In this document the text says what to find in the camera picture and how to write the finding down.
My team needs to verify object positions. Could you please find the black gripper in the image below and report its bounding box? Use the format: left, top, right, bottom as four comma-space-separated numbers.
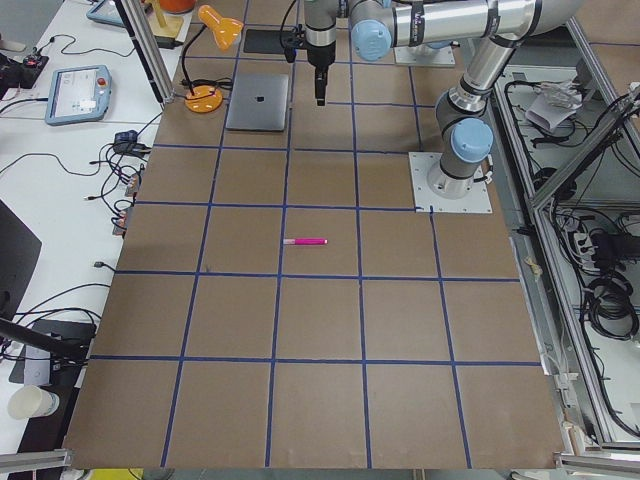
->
307, 42, 335, 106

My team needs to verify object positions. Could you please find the pink marker pen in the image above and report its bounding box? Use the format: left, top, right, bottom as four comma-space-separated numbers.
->
283, 238, 328, 246

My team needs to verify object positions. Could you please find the black mousepad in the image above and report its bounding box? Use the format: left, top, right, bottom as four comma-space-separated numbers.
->
243, 28, 292, 55

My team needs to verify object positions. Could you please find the grey closed laptop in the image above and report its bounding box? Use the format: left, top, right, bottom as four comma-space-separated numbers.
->
226, 73, 289, 132

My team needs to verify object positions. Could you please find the orange desk lamp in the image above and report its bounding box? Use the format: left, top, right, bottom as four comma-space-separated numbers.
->
180, 4, 245, 113

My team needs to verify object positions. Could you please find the wooden stand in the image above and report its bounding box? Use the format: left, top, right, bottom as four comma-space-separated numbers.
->
147, 0, 184, 40

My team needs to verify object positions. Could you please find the black power adapter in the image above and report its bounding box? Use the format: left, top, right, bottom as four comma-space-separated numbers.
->
154, 35, 183, 50

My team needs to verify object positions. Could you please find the orange cylinder container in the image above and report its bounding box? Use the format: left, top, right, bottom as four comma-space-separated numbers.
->
159, 0, 196, 14

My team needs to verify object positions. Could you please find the blue teach pendant far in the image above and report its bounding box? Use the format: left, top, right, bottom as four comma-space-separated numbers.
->
86, 0, 124, 28

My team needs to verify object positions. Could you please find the blue teach pendant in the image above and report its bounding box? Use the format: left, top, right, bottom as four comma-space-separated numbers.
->
45, 65, 111, 126
86, 0, 124, 28

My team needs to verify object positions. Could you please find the blue teach pendant near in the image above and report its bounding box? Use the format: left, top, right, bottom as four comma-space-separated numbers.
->
45, 65, 111, 126

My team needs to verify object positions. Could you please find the black monitor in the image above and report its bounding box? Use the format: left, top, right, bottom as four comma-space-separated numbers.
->
0, 202, 42, 320

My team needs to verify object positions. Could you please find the white paper cup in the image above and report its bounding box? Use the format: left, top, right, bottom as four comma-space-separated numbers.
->
7, 385, 60, 420

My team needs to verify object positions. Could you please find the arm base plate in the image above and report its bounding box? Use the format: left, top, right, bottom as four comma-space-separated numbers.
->
408, 152, 493, 214
393, 44, 456, 67

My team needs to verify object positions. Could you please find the aluminium frame post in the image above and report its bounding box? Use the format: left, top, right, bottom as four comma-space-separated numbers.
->
115, 0, 174, 105

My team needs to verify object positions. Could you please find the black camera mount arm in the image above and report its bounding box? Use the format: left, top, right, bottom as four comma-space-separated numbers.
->
1, 318, 97, 365

